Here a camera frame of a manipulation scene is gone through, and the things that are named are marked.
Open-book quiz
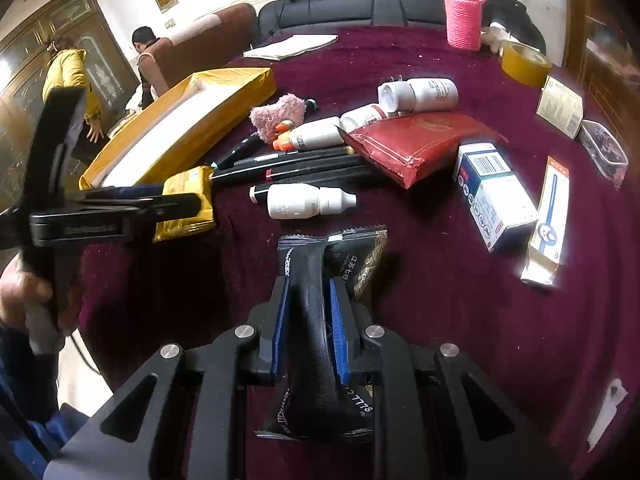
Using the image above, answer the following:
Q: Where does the yellow storage box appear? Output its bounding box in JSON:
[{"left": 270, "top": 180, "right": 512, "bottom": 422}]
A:
[{"left": 78, "top": 67, "right": 277, "bottom": 191}]

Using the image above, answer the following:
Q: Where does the yellow cracker packet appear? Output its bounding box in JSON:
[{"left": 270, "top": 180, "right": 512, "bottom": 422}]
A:
[{"left": 154, "top": 166, "right": 215, "bottom": 243}]

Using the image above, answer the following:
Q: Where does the person in brown vest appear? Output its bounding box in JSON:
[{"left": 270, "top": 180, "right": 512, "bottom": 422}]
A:
[{"left": 131, "top": 26, "right": 169, "bottom": 110}]

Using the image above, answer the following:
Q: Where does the red foil pouch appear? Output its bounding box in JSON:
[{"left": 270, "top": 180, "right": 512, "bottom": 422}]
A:
[{"left": 341, "top": 112, "right": 501, "bottom": 188}]

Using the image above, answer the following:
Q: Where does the beige paper box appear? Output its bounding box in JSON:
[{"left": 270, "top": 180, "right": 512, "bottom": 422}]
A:
[{"left": 536, "top": 75, "right": 584, "bottom": 140}]

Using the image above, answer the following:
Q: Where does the white bottle orange cap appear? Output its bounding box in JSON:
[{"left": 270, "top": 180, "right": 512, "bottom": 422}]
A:
[{"left": 272, "top": 117, "right": 344, "bottom": 152}]

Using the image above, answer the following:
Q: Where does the clear plastic container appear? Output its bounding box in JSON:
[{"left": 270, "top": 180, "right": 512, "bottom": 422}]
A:
[{"left": 579, "top": 119, "right": 628, "bottom": 188}]

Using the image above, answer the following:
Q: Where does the white notebook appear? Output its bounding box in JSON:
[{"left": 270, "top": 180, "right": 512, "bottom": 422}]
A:
[{"left": 243, "top": 35, "right": 338, "bottom": 62}]

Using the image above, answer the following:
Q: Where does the white pill bottle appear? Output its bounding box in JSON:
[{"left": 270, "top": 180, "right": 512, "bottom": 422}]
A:
[{"left": 378, "top": 78, "right": 459, "bottom": 114}]

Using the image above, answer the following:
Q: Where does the blue white medicine box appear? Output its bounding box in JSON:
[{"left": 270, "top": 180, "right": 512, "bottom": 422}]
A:
[{"left": 454, "top": 142, "right": 538, "bottom": 252}]

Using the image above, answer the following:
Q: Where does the black marker pink cap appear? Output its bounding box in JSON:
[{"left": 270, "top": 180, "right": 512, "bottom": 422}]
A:
[{"left": 248, "top": 173, "right": 374, "bottom": 205}]

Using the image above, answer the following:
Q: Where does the white paper scrap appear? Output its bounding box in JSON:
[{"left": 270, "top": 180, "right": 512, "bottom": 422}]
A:
[{"left": 587, "top": 378, "right": 628, "bottom": 453}]

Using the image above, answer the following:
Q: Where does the person's left hand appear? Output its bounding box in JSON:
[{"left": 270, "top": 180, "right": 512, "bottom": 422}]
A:
[{"left": 0, "top": 254, "right": 52, "bottom": 334}]

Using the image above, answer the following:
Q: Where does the person in yellow jacket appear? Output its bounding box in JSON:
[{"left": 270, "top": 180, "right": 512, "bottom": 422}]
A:
[{"left": 42, "top": 37, "right": 104, "bottom": 143}]

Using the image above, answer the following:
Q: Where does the pink knitted cup holder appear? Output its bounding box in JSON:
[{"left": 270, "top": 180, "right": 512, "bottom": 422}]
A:
[{"left": 444, "top": 0, "right": 486, "bottom": 52}]

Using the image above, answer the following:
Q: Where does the brown chair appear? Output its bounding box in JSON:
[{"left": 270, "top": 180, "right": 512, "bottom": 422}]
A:
[{"left": 153, "top": 3, "right": 257, "bottom": 87}]

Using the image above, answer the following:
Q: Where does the white bottle red stripe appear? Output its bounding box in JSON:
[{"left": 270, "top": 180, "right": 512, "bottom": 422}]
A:
[{"left": 340, "top": 103, "right": 388, "bottom": 132}]

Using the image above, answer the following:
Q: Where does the white orange toothpaste box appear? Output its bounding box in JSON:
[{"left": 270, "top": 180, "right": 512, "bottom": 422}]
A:
[{"left": 521, "top": 156, "right": 570, "bottom": 287}]

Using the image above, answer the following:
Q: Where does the black snack packet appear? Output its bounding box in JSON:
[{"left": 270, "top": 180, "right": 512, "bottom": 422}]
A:
[{"left": 256, "top": 226, "right": 387, "bottom": 441}]

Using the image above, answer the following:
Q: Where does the yellow tape roll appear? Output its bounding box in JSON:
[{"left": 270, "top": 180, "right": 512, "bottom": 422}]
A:
[{"left": 500, "top": 42, "right": 552, "bottom": 89}]

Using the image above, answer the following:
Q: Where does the black marker yellow cap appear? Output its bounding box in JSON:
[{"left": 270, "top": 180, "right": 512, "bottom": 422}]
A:
[{"left": 233, "top": 145, "right": 355, "bottom": 168}]

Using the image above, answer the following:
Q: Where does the pink fluffy toy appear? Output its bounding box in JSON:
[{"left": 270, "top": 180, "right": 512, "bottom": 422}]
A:
[{"left": 250, "top": 93, "right": 305, "bottom": 144}]

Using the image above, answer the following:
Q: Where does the white dropper bottle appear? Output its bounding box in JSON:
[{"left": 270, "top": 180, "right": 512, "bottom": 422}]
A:
[{"left": 267, "top": 183, "right": 357, "bottom": 220}]

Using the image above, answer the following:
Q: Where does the black marker red cap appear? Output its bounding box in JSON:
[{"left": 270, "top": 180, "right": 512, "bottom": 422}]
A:
[{"left": 265, "top": 159, "right": 370, "bottom": 183}]

